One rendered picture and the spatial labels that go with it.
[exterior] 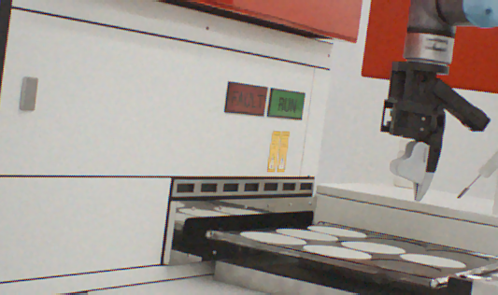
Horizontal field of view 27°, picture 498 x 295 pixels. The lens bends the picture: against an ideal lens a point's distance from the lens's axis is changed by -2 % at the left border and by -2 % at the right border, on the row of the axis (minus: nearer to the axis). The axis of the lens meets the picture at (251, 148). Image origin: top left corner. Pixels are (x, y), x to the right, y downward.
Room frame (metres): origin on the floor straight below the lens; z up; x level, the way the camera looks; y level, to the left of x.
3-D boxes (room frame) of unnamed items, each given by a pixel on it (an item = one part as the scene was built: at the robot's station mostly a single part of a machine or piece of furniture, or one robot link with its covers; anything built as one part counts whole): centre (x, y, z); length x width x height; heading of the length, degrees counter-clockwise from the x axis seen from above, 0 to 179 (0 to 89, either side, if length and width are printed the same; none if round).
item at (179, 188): (1.68, -0.01, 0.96); 0.44 x 0.01 x 0.02; 149
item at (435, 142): (1.58, -0.27, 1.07); 0.05 x 0.02 x 0.09; 10
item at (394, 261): (1.58, -0.20, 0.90); 0.34 x 0.34 x 0.01; 59
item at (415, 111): (1.59, -0.24, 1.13); 0.09 x 0.08 x 0.12; 100
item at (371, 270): (1.43, -0.11, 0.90); 0.37 x 0.01 x 0.01; 59
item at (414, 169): (1.58, -0.25, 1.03); 0.06 x 0.03 x 0.09; 100
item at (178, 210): (1.68, -0.01, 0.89); 0.44 x 0.02 x 0.10; 149
